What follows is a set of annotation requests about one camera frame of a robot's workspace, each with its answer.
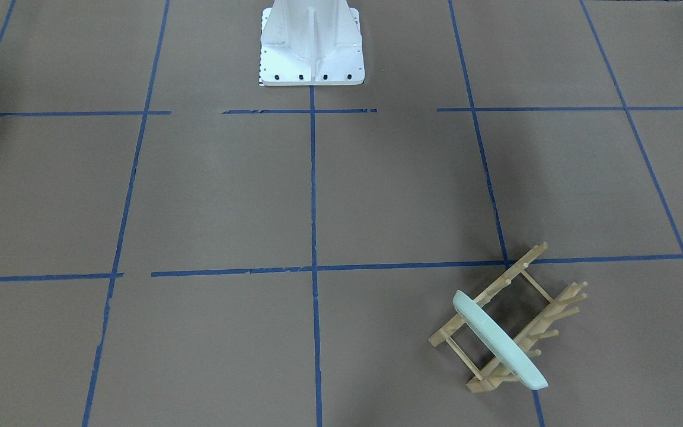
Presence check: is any light green plate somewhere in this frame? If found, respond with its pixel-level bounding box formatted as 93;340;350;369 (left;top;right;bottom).
452;290;548;391

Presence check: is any wooden dish rack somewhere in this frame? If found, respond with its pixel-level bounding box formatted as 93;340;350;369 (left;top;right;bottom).
428;241;588;394

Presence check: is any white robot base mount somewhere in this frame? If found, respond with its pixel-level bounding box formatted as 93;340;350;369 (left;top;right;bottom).
258;1;366;87

